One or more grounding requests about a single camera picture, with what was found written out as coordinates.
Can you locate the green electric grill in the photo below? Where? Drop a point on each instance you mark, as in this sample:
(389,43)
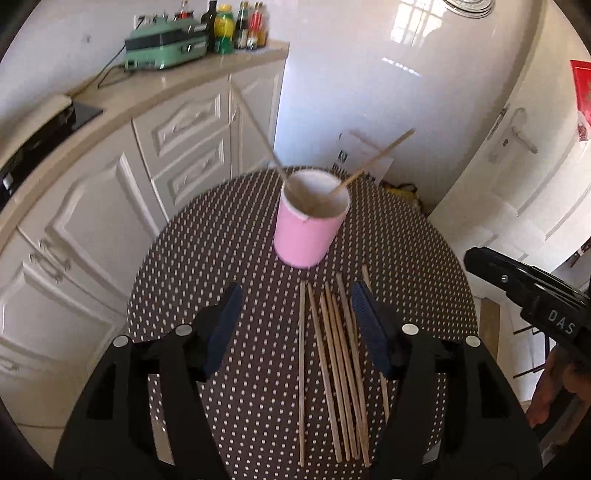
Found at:
(161,46)

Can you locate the dark sauce bottle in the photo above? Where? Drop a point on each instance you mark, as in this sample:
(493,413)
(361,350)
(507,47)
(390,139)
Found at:
(241,27)

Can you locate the yellow plastic bag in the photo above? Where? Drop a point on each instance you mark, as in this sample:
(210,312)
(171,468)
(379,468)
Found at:
(401,191)

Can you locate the white door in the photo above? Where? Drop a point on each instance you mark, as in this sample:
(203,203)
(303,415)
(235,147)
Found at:
(531,194)

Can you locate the cream cabinet drawer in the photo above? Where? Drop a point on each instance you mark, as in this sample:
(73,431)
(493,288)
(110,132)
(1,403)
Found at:
(194,177)
(184,124)

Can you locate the round metal wall plate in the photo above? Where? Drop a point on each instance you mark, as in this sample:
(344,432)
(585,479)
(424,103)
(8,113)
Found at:
(466,7)

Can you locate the yellow green plastic bottle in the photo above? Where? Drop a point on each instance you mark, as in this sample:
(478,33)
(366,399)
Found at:
(224,27)

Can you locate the dark green oil bottle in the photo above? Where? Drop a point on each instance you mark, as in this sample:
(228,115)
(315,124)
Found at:
(210,16)

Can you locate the black stove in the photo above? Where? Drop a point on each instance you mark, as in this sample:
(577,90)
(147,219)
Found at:
(37,147)

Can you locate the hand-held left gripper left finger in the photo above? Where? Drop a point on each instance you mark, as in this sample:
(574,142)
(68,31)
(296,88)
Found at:
(226,318)

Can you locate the beige stone countertop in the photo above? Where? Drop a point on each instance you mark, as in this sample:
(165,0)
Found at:
(152,92)

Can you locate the white printed cardboard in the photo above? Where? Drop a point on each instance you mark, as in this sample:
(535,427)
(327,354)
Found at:
(358,147)

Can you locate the red label sauce bottle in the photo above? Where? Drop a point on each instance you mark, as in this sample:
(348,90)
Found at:
(259,25)

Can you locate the person's right hand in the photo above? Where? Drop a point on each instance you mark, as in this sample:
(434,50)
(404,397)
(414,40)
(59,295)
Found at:
(551,387)

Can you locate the light wooden chopstick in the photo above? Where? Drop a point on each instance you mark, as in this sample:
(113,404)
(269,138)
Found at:
(265,143)
(378,157)

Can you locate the bunch of wooden chopsticks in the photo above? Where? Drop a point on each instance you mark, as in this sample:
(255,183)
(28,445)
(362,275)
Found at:
(341,369)

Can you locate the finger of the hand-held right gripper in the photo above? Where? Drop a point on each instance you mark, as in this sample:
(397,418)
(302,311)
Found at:
(498,277)

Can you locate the red paper decoration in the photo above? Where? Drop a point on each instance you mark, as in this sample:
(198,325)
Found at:
(582,92)

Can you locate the white wall socket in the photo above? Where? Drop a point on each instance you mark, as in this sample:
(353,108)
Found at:
(141,21)

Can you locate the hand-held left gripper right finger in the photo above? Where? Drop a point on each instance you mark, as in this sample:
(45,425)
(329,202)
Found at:
(369,318)

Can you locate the cream kitchen cabinet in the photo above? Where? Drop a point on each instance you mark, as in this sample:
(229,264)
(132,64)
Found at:
(92,207)

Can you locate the pink paper cup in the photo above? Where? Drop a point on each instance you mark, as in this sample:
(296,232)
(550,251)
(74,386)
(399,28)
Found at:
(300,230)

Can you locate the brown polka dot tablecloth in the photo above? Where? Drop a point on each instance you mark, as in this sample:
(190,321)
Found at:
(231,240)

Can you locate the beige stove cover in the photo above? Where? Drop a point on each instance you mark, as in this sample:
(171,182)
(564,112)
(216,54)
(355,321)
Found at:
(53,106)

